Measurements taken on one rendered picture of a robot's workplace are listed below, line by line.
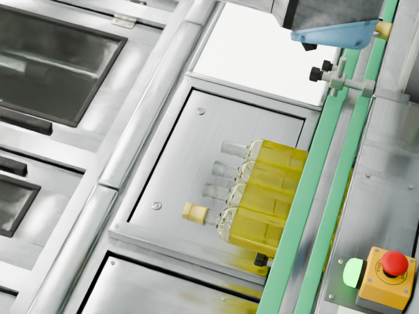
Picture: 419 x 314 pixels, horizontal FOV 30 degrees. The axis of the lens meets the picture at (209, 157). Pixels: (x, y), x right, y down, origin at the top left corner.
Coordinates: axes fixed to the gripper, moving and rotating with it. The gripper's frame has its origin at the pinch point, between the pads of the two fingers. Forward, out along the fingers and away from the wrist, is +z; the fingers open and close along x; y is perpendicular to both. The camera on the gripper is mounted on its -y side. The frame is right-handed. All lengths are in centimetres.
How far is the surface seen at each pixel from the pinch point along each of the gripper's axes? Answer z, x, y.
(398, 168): 11.0, -31.7, -1.4
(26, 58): -80, -3, -35
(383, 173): 8.7, -33.7, -1.3
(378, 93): 4.4, -15.1, -1.8
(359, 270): 8, -58, 5
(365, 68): 0.7, 2.3, -13.9
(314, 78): -8.1, -15.4, -2.0
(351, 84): -1.0, -14.7, -1.8
